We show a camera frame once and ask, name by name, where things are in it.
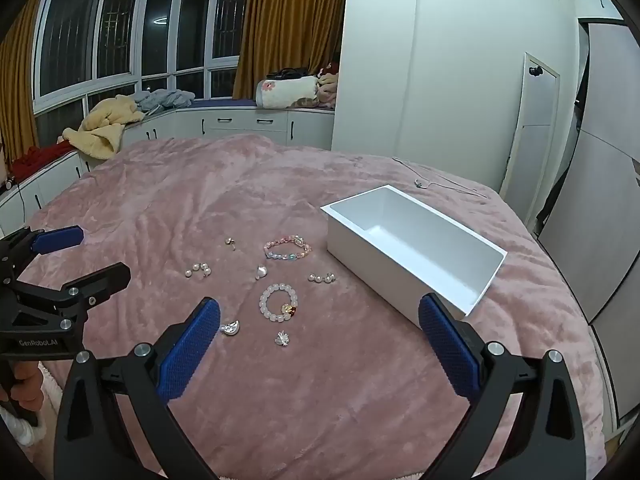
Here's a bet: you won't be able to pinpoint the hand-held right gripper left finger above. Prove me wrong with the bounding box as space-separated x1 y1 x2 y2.
54 296 222 480

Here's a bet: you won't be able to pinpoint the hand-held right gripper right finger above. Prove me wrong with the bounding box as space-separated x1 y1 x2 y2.
418 292 587 480

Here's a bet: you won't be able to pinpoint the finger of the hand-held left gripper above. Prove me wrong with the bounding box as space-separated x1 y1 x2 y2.
10 261 132 331
0 225 85 276

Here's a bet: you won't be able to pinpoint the white bead bracelet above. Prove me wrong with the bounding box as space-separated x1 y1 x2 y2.
258 283 300 318

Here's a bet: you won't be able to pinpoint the white storage box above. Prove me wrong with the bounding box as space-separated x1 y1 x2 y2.
320 184 508 332

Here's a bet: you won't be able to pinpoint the colourful bead bracelet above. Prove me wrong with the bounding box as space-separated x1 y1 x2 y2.
263 233 312 262

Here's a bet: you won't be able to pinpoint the person's left hand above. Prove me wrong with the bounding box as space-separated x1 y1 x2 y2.
11 360 47 426

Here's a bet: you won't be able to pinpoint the red cloth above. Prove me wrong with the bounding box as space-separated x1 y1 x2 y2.
10 140 76 179

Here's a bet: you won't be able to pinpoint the yellow fleece blanket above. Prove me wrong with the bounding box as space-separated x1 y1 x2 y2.
61 95 146 161

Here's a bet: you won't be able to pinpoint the mustard curtain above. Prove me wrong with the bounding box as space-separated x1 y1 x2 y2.
0 0 48 161
232 0 349 101

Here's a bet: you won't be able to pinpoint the grey clothes pile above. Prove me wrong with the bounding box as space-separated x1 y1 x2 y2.
134 88 196 113

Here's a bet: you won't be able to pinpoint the bay window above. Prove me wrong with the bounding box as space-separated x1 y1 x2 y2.
32 0 256 133

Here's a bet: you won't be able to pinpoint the grey sliding door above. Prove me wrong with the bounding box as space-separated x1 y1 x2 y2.
537 17 640 326

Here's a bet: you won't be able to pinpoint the white window seat cabinets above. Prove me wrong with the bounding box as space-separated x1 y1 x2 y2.
0 105 336 241

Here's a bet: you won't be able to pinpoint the white door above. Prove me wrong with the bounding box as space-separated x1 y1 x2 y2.
500 51 561 211

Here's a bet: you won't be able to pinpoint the folded floral blanket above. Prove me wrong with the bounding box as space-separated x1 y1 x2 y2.
255 76 321 109

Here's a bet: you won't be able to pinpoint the black bag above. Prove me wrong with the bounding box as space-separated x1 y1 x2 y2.
265 66 313 82

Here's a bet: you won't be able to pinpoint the pink clothes pile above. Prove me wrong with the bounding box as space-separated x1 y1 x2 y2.
315 60 341 109

